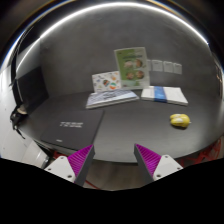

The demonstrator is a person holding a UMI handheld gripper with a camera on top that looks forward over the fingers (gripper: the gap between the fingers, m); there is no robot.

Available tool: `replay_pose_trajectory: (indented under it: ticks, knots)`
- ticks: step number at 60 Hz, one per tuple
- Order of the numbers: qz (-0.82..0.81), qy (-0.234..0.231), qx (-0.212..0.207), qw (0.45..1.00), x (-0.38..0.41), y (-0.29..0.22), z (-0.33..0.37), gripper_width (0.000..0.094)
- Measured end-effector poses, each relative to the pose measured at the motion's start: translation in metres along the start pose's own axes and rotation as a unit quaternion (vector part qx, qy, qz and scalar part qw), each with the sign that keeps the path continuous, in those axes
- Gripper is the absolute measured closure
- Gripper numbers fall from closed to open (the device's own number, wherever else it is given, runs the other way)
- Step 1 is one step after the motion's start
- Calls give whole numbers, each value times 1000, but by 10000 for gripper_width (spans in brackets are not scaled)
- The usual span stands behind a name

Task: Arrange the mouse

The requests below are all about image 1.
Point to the yellow computer mouse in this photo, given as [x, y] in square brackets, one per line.
[180, 120]

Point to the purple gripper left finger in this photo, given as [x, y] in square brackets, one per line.
[73, 168]

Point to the green standing leaflet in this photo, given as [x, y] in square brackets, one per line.
[133, 67]

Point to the white illustrated card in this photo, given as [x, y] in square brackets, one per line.
[107, 81]

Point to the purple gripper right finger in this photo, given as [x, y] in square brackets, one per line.
[154, 166]

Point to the white book with blue band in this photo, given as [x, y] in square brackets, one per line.
[173, 95]

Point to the white paper on wall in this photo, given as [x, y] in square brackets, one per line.
[150, 68]
[177, 68]
[168, 66]
[157, 65]

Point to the striped grey book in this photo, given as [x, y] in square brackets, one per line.
[107, 98]

